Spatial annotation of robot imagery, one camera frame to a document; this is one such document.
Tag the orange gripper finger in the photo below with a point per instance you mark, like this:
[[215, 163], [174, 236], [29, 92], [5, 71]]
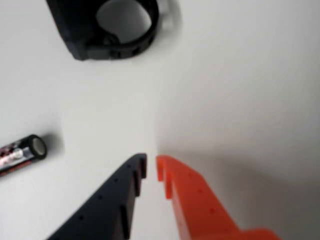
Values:
[[195, 205]]

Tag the navy gripper finger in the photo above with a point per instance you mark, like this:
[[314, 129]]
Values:
[[105, 210]]

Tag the black AAA battery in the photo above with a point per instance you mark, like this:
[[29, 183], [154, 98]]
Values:
[[22, 155]]

